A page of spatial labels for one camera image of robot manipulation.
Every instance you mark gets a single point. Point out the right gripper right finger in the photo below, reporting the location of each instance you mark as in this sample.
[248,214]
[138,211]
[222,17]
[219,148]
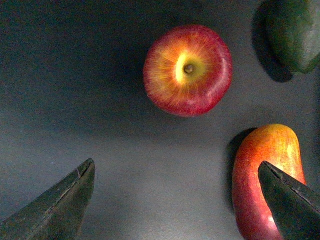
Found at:
[295,207]

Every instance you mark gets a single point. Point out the green avocado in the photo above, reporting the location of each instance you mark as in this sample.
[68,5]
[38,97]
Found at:
[293,32]

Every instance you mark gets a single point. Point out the red yellow apple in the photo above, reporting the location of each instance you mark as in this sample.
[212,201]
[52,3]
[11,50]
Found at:
[188,70]

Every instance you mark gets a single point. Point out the red orange mango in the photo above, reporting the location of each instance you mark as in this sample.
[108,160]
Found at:
[264,155]

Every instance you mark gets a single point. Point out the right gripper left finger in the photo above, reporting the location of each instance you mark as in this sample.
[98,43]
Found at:
[57,214]

